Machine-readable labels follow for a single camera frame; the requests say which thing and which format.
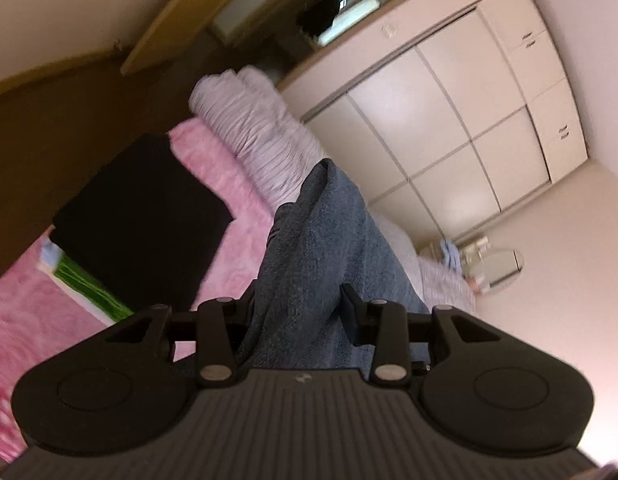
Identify pink floral blanket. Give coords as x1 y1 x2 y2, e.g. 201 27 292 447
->
0 119 277 461

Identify cream wardrobe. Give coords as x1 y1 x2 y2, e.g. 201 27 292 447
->
279 0 590 246

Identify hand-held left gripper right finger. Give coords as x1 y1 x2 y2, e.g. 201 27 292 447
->
340 283 500 386

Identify black garment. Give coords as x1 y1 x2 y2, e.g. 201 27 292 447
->
51 132 235 313

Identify small blue cloth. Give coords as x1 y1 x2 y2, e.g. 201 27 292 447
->
439 239 462 271

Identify wooden door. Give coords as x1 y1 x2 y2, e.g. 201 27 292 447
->
120 0 340 77

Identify green white printed cloth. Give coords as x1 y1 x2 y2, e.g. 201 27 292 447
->
39 240 134 326

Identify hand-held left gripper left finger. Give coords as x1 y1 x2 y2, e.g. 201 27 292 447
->
105 285 256 388

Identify blue denim jeans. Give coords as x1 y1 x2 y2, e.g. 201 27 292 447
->
236 159 432 371

